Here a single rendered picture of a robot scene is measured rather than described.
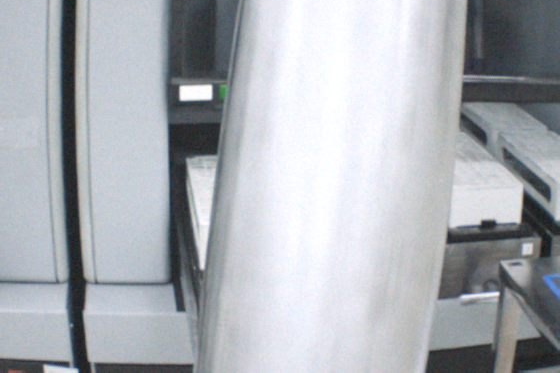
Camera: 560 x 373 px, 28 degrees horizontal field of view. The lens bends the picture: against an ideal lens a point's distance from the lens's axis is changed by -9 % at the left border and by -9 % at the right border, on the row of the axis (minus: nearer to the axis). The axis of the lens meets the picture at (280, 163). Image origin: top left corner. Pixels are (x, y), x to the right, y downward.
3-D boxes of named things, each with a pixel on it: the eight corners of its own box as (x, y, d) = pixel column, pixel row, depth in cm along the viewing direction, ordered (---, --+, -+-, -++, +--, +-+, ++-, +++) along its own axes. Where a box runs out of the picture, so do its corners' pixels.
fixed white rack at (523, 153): (494, 172, 172) (496, 131, 170) (550, 170, 173) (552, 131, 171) (555, 230, 143) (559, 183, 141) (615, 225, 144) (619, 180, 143)
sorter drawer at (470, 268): (342, 161, 205) (343, 109, 203) (419, 159, 207) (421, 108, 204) (445, 313, 135) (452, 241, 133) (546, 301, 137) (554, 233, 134)
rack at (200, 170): (186, 203, 156) (185, 156, 154) (263, 201, 157) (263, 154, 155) (201, 280, 127) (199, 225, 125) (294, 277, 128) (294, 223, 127)
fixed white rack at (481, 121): (443, 125, 202) (444, 90, 200) (495, 125, 203) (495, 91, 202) (491, 169, 173) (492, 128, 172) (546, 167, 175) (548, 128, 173)
